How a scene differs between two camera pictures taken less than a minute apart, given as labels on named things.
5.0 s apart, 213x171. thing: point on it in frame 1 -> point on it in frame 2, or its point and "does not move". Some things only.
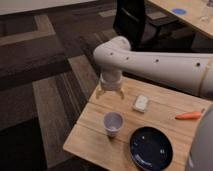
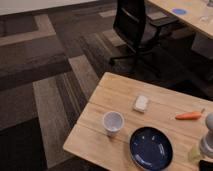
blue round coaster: x=179 y=11 does not move
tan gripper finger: x=98 y=91 -> x=194 y=154
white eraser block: x=141 y=103 does not move
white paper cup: x=112 y=123 does not move
